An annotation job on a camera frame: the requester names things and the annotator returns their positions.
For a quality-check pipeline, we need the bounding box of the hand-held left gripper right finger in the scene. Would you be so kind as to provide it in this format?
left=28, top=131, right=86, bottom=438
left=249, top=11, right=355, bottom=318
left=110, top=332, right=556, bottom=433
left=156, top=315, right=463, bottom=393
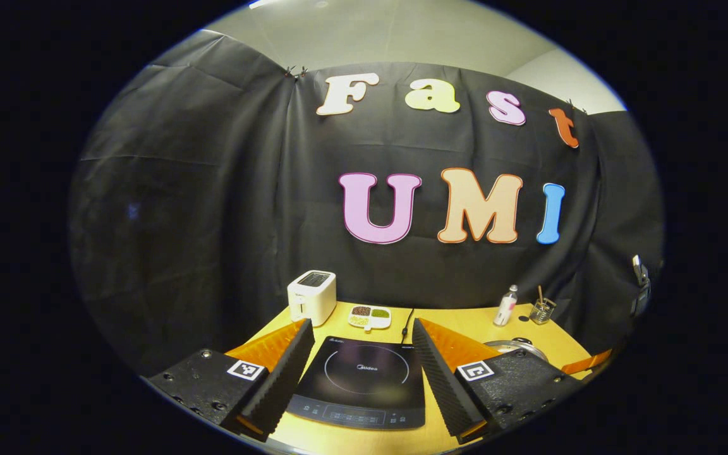
left=411, top=318, right=583, bottom=445

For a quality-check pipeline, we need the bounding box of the steel pot with black handles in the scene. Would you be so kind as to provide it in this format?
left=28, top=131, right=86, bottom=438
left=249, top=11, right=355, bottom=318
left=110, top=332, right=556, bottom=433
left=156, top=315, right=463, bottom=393
left=484, top=337, right=549, bottom=364

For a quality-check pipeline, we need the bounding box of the white divided dish with beans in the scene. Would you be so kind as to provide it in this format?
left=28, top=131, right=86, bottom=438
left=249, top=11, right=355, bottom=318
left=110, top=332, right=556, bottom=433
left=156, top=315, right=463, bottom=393
left=348, top=304, right=392, bottom=332

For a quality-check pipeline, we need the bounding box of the white toaster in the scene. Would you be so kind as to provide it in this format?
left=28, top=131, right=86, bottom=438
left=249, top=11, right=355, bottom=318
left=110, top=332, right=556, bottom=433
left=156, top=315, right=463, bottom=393
left=287, top=270, right=337, bottom=327

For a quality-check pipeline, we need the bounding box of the black induction cooktop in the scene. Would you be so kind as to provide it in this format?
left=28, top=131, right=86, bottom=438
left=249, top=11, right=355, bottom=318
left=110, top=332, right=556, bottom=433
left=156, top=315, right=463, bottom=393
left=286, top=336, right=427, bottom=432

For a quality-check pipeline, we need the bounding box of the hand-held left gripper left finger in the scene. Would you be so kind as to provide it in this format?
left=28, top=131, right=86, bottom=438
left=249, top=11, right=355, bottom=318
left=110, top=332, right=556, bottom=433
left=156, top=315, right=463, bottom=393
left=146, top=318, right=315, bottom=443

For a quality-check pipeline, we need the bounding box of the white bottle with pink label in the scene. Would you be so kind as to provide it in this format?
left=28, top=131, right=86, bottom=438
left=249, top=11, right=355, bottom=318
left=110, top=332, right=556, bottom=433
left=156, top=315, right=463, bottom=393
left=493, top=284, right=519, bottom=327

